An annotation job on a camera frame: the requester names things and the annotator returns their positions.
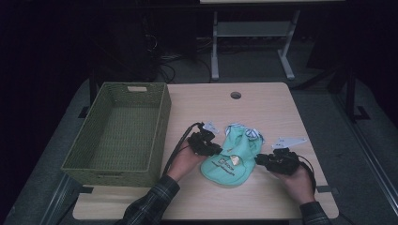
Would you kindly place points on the black metal stand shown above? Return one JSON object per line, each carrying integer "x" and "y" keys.
{"x": 93, "y": 90}
{"x": 352, "y": 93}

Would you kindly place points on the grey metal floor rail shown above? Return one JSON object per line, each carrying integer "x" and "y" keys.
{"x": 369, "y": 150}
{"x": 59, "y": 200}

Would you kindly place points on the grey tape piece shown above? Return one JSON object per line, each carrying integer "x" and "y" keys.
{"x": 327, "y": 189}

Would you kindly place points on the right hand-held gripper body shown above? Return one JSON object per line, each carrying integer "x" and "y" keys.
{"x": 284, "y": 162}

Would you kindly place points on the grey metal desk frame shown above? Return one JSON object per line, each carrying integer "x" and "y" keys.
{"x": 250, "y": 29}

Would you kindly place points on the mint green striped garment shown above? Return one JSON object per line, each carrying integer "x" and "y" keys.
{"x": 237, "y": 150}

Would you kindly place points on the black tape piece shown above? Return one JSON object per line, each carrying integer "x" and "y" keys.
{"x": 87, "y": 189}

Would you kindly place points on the person's left hand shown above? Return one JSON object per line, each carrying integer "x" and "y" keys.
{"x": 184, "y": 162}

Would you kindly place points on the green woven basket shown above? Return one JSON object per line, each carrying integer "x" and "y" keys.
{"x": 125, "y": 134}

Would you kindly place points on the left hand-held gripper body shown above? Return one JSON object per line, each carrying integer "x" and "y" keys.
{"x": 200, "y": 143}

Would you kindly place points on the person's right hand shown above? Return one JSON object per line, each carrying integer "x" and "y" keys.
{"x": 300, "y": 186}

